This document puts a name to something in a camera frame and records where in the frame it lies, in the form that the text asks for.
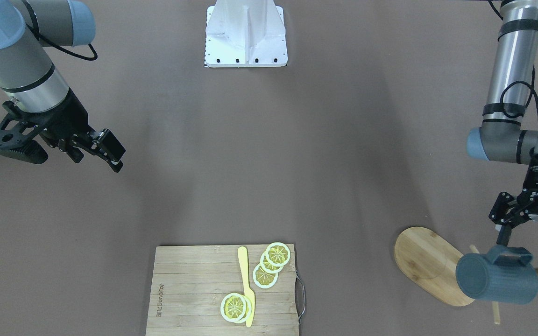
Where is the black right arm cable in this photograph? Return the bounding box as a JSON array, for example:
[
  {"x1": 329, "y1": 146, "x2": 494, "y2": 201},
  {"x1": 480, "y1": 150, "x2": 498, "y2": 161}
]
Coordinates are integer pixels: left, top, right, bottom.
[{"x1": 21, "y1": 0, "x2": 99, "y2": 62}]

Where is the wooden cup storage rack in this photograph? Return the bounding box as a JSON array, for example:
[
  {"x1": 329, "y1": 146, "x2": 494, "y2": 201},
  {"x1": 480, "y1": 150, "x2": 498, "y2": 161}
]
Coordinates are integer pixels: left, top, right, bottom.
[{"x1": 394, "y1": 224, "x2": 538, "y2": 325}]

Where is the yellow plastic knife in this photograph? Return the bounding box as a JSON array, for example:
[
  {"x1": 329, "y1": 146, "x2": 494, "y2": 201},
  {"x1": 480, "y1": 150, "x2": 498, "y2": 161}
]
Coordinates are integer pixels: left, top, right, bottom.
[{"x1": 237, "y1": 246, "x2": 256, "y2": 328}]

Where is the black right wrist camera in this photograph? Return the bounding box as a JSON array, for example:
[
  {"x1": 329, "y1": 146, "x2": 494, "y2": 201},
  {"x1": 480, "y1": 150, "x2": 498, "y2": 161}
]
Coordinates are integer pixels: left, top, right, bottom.
[{"x1": 0, "y1": 101, "x2": 53, "y2": 164}]

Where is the blue mug yellow inside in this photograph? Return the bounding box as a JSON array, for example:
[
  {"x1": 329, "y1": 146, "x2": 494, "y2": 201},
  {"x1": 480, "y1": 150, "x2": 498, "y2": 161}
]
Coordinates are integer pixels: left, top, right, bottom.
[{"x1": 455, "y1": 245, "x2": 538, "y2": 305}]

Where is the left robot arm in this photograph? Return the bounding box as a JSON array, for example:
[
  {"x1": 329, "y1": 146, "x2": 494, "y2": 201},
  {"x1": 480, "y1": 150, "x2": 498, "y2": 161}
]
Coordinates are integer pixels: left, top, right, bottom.
[{"x1": 466, "y1": 0, "x2": 538, "y2": 246}]

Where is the lemon slice lower of trio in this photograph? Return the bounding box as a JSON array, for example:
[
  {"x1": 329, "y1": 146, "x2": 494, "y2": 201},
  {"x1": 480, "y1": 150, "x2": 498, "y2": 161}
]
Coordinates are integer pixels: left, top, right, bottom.
[{"x1": 253, "y1": 264, "x2": 278, "y2": 289}]

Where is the lemon slice on knife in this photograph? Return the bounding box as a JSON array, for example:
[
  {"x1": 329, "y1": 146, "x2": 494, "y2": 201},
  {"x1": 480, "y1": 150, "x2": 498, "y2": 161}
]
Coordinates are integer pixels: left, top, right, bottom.
[{"x1": 220, "y1": 292, "x2": 245, "y2": 323}]

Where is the lemon slice under knife slice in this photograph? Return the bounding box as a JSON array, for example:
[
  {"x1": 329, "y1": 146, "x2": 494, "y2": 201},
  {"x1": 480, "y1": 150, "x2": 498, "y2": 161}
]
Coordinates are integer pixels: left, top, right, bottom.
[{"x1": 234, "y1": 295, "x2": 254, "y2": 324}]

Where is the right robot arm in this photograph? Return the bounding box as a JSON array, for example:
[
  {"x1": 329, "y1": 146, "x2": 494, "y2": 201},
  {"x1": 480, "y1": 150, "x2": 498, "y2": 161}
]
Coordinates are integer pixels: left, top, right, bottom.
[{"x1": 0, "y1": 0, "x2": 125, "y2": 172}]

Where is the bamboo cutting board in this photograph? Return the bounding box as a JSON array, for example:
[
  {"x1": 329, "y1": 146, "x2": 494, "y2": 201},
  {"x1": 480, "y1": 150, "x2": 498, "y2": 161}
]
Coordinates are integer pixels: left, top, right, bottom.
[{"x1": 146, "y1": 242, "x2": 305, "y2": 336}]

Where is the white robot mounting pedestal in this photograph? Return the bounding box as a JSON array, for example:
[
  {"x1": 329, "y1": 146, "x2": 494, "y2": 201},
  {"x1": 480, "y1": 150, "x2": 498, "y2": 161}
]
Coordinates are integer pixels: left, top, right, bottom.
[{"x1": 204, "y1": 0, "x2": 288, "y2": 68}]

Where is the lemon slice middle overlapped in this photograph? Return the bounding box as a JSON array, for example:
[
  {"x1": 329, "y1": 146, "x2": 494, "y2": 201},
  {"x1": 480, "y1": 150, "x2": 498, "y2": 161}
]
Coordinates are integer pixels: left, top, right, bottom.
[{"x1": 260, "y1": 252, "x2": 284, "y2": 274}]

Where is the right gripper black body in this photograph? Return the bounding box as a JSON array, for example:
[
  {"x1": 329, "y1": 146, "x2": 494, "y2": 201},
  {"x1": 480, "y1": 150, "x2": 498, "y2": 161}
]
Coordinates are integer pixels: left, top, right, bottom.
[{"x1": 40, "y1": 89, "x2": 92, "y2": 147}]

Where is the lemon slice top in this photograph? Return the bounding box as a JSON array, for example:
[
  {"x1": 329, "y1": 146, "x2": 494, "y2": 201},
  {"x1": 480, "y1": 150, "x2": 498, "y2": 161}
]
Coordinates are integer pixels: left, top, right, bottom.
[{"x1": 264, "y1": 242, "x2": 291, "y2": 267}]

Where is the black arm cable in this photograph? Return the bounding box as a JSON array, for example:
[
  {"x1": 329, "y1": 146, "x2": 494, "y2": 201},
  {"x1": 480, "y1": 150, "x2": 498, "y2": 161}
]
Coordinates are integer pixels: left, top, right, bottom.
[
  {"x1": 21, "y1": 0, "x2": 99, "y2": 62},
  {"x1": 488, "y1": 0, "x2": 538, "y2": 131}
]

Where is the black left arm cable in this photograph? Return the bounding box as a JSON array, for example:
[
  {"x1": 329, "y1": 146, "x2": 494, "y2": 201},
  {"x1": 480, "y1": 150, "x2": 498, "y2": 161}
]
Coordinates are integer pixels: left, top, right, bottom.
[{"x1": 488, "y1": 0, "x2": 538, "y2": 131}]

